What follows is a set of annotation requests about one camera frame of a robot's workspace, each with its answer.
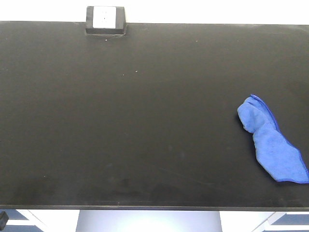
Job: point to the left blue cabinet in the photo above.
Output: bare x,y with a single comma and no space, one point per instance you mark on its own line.
41,220

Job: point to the right blue cabinet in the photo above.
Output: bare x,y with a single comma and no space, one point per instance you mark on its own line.
250,221

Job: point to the blue cabinet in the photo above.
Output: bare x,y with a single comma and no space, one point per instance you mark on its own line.
41,220
250,221

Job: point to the black white power outlet box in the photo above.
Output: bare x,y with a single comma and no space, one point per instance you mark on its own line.
105,20

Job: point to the blue microfiber cloth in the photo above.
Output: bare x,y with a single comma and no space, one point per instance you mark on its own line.
279,158

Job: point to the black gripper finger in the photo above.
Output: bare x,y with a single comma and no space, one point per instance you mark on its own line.
3,219

